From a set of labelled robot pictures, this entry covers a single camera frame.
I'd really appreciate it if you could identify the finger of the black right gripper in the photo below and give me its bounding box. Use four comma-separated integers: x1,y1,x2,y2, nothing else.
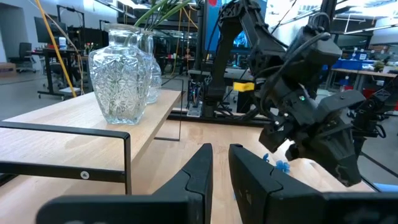
285,133,349,185
313,122,364,187

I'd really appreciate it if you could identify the wooden shelf with black frame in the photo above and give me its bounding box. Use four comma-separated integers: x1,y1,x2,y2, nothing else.
0,77,185,196

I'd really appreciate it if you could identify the square faceted glass vase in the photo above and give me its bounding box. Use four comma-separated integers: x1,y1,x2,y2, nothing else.
88,23,153,125

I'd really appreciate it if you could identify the blue plastic crate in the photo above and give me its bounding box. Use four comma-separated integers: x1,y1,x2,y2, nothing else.
331,58,364,71

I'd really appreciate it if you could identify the red artificial flower bunch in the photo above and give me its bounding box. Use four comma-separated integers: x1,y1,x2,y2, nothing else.
133,0,193,32

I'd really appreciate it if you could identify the office chair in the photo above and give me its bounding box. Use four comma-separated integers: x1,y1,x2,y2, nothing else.
8,42,37,75

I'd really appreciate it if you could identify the light blue artificial flower bunch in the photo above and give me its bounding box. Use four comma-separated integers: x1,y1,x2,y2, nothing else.
262,153,292,174

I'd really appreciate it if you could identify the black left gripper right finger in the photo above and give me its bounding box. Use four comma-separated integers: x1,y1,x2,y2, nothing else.
228,142,398,224

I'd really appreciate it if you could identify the black computer monitor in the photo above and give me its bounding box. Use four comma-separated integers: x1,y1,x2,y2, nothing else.
33,15,68,44

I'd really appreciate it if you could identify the black aluminium rig frame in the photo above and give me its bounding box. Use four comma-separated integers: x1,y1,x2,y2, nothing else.
167,0,333,127

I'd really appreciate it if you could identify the round glass vase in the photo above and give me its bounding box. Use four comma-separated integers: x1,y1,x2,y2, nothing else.
139,28,163,105

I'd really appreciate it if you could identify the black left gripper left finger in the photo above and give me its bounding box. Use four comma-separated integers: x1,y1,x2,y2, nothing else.
35,142,215,224

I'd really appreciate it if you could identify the large wall display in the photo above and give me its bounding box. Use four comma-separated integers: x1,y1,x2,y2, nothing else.
205,0,268,54

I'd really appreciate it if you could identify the yellow cable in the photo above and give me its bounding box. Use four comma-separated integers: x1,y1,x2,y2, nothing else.
33,0,78,98

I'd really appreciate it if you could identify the yellow tape tag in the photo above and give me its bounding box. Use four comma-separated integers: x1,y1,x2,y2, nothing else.
232,81,256,93

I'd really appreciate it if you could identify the black office desk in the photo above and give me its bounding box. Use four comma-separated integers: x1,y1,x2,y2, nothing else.
27,48,82,101

